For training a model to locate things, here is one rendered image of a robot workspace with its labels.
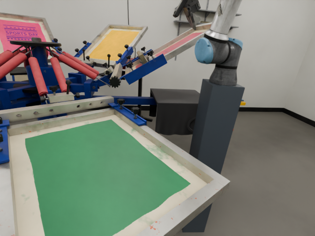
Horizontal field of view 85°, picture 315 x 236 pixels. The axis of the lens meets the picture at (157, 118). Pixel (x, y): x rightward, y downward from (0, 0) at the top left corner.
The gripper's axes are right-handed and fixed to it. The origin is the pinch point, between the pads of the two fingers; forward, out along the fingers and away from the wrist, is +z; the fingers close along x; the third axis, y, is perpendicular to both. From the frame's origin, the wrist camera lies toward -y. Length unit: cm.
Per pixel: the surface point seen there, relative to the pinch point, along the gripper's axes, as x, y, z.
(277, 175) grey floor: 15, 39, 199
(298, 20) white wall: 226, 280, 116
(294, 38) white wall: 226, 267, 146
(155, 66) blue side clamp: -3.1, -33.7, 8.2
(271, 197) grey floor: -14, 10, 181
